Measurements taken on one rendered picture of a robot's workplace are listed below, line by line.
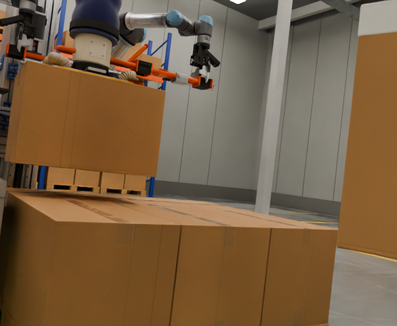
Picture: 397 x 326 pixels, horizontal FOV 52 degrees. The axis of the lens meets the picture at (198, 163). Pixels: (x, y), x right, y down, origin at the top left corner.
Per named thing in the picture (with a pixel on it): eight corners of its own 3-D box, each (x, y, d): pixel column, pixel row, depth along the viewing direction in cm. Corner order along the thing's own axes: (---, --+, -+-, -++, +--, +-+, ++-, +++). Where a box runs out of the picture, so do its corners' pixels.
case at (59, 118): (13, 163, 155) (26, 59, 157) (4, 160, 190) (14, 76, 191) (156, 177, 186) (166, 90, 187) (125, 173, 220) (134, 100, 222)
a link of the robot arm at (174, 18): (107, 8, 230) (180, 4, 207) (119, 15, 240) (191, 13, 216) (103, 28, 230) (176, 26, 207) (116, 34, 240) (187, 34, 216)
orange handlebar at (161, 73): (31, 43, 173) (32, 35, 173) (22, 57, 199) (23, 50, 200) (213, 88, 220) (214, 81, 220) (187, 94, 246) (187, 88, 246)
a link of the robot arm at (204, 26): (202, 21, 226) (216, 19, 222) (200, 40, 225) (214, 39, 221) (195, 15, 219) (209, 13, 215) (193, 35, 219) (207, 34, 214)
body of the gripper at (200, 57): (189, 66, 220) (191, 44, 220) (202, 70, 224) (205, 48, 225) (196, 63, 213) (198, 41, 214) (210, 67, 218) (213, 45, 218)
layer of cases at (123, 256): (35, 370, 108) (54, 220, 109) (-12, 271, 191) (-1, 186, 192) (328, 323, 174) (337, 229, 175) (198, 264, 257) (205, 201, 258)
